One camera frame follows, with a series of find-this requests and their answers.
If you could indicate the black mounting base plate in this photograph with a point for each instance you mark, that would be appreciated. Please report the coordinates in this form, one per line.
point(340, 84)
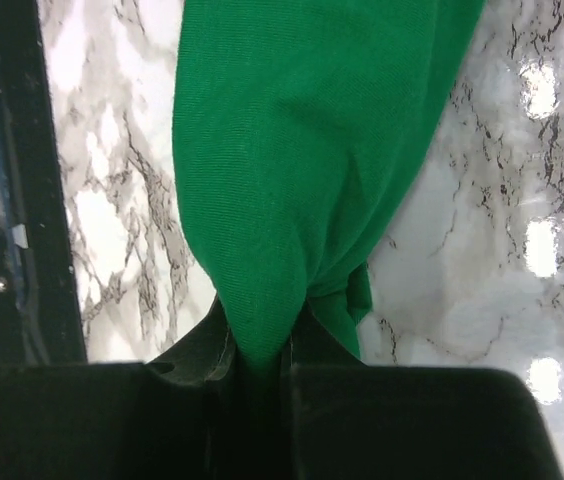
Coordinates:
point(40, 322)

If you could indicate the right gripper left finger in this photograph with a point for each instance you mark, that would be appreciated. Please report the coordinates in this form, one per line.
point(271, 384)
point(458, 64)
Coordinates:
point(205, 355)

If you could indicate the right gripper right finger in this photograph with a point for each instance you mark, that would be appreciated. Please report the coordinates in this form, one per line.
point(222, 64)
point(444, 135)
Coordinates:
point(311, 344)

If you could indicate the green t-shirt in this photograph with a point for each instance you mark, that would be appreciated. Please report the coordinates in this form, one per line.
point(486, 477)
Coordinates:
point(298, 127)

